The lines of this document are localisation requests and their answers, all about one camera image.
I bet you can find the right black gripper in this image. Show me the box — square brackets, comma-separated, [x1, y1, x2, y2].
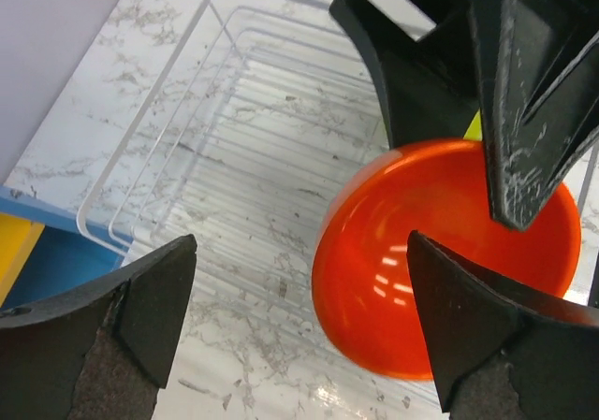
[329, 0, 598, 231]

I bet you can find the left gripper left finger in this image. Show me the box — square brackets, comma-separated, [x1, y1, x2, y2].
[1, 235, 197, 419]

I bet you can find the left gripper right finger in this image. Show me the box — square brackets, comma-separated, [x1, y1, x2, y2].
[407, 231, 598, 419]

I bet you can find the yellow-green bowl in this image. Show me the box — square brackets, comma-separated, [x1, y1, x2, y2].
[463, 110, 482, 141]

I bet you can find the orange bowl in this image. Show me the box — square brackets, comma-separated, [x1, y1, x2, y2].
[311, 138, 581, 381]

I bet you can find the white wire dish rack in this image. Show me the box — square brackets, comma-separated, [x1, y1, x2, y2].
[77, 0, 442, 419]

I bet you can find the blue shelf unit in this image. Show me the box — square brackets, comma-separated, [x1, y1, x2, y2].
[1, 186, 124, 309]

